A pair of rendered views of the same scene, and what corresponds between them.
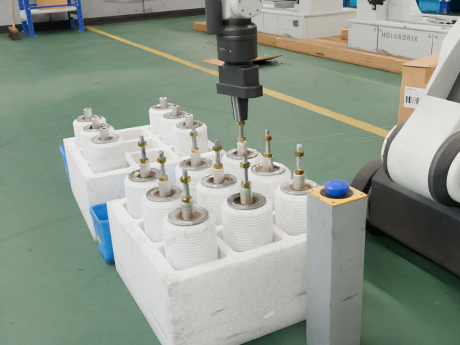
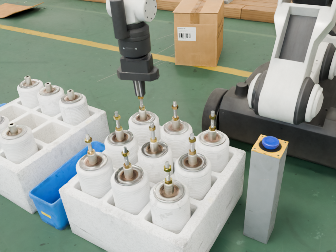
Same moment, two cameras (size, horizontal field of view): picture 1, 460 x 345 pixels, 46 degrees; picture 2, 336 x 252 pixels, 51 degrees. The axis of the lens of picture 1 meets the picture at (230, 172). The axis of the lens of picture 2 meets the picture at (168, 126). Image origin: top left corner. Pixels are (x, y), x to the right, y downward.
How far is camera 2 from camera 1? 0.54 m
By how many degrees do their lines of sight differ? 30
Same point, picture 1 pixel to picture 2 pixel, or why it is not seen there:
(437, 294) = not seen: hidden behind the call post
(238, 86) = (143, 73)
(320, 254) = (263, 186)
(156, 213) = (133, 194)
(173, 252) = (169, 222)
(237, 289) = (208, 224)
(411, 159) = (280, 103)
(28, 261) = not seen: outside the picture
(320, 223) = (265, 169)
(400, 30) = not seen: outside the picture
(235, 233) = (195, 188)
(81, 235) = (15, 213)
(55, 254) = (7, 239)
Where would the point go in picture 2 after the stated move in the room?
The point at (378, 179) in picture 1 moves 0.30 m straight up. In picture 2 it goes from (225, 108) to (228, 25)
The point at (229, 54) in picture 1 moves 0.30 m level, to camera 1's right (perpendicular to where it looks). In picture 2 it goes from (136, 51) to (223, 26)
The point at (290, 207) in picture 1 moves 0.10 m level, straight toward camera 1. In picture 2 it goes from (215, 154) to (237, 176)
